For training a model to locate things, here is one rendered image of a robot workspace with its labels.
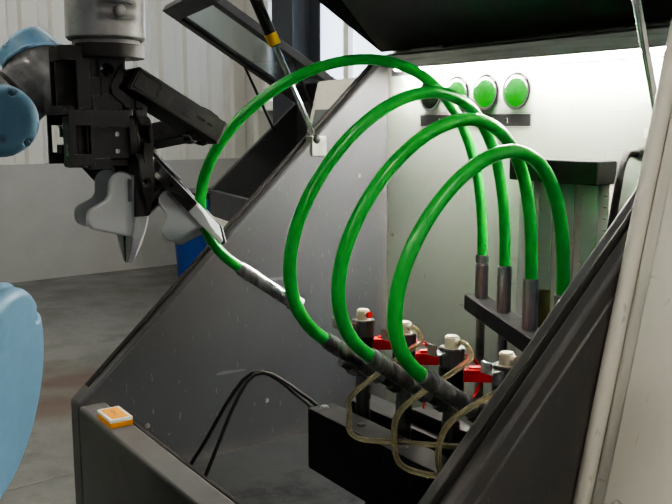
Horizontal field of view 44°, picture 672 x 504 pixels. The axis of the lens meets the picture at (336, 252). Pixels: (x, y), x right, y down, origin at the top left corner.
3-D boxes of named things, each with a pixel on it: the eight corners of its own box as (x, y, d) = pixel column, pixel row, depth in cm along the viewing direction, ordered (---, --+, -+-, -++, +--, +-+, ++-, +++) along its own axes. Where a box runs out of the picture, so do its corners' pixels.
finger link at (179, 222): (194, 268, 104) (145, 215, 105) (229, 235, 104) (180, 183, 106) (187, 265, 101) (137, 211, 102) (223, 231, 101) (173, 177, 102)
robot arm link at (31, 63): (-4, 78, 110) (49, 40, 112) (52, 138, 109) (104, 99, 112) (-18, 49, 102) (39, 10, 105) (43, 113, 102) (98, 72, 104)
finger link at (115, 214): (82, 266, 82) (78, 171, 81) (140, 260, 86) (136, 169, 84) (93, 270, 80) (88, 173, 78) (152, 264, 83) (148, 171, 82)
